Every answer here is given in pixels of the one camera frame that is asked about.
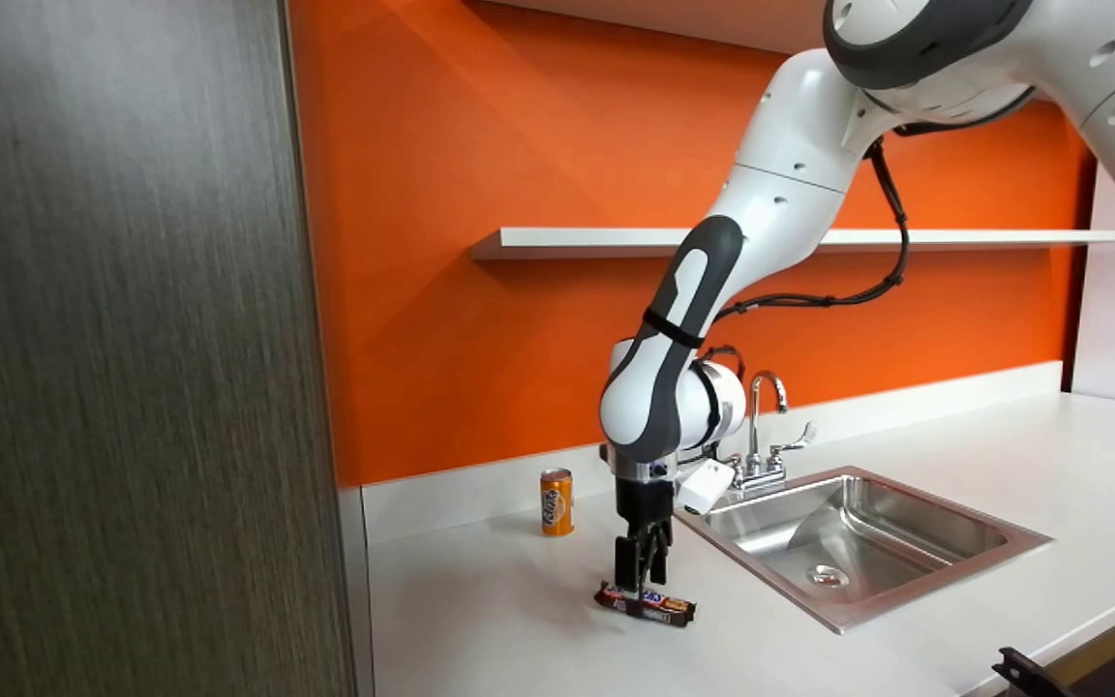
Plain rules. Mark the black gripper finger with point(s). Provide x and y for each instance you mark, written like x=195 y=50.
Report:
x=657 y=560
x=630 y=569

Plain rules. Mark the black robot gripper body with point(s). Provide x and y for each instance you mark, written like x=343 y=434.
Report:
x=644 y=507

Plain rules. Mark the dark chocolate bar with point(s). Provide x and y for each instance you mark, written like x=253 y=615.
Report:
x=644 y=605

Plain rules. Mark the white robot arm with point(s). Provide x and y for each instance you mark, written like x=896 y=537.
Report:
x=883 y=62

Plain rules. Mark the orange soda can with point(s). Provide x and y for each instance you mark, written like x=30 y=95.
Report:
x=555 y=502

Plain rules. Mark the chrome sink faucet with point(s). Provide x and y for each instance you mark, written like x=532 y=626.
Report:
x=767 y=439

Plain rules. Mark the stainless steel sink basin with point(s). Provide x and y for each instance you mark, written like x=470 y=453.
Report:
x=854 y=543

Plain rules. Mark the black object at edge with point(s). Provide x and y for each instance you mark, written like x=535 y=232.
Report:
x=1029 y=676

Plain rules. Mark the dark wood cabinet panel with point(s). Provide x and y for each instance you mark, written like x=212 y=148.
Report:
x=168 y=515

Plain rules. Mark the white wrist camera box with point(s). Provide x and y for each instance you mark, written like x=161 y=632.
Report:
x=704 y=485

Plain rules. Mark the white bottom wall shelf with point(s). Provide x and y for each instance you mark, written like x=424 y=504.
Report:
x=517 y=240

